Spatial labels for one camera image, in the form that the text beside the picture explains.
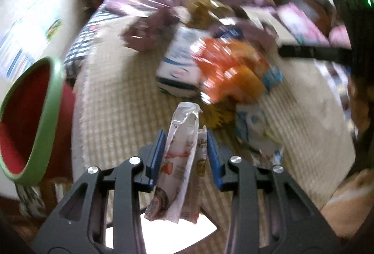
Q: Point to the small yellow wrapper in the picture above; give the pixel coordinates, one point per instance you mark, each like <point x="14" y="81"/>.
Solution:
<point x="219" y="115"/>

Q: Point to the purple snack wrapper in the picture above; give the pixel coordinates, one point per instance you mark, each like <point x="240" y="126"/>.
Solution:
<point x="146" y="35"/>

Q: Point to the yellow gold snack wrapper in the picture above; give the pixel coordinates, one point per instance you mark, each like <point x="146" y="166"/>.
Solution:
<point x="209" y="13"/>

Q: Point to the white pink snack wrapper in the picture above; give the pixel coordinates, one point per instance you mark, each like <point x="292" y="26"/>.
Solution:
<point x="181" y="154"/>

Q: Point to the person's right forearm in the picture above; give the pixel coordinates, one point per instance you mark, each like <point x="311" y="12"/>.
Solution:
<point x="350" y="204"/>

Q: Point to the wall poster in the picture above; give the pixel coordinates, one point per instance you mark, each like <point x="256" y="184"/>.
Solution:
<point x="26" y="38"/>

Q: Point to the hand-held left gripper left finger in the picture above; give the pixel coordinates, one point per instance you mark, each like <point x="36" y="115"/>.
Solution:
<point x="157" y="154"/>

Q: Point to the white blue wrapper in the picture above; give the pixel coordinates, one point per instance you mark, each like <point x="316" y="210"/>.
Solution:
<point x="251" y="122"/>

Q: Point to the floral patterned cloth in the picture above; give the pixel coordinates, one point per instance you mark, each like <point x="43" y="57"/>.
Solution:
<point x="32" y="198"/>

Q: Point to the red bin with green rim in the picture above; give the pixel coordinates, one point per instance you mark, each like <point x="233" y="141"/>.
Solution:
<point x="20" y="114"/>

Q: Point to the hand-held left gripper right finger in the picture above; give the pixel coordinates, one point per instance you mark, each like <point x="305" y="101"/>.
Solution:
<point x="213" y="154"/>

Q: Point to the orange snack bag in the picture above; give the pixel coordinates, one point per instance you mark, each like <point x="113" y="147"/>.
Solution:
<point x="228" y="67"/>

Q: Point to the small light blue wrapper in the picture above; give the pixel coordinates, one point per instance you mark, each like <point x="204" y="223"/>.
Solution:
<point x="273" y="79"/>

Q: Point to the beige checkered mat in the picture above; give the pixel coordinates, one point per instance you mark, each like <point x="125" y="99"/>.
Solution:
<point x="122" y="114"/>

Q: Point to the checkered bed sheet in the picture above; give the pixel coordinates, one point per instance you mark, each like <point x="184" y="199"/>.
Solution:
<point x="87" y="38"/>

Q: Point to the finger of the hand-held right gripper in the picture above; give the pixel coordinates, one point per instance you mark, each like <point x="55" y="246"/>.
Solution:
<point x="312" y="52"/>

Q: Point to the white blue snack packet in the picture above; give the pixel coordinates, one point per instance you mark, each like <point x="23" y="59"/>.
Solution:
<point x="178" y="61"/>

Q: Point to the pink printed cloth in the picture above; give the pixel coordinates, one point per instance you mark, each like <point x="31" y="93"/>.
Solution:
<point x="301" y="23"/>

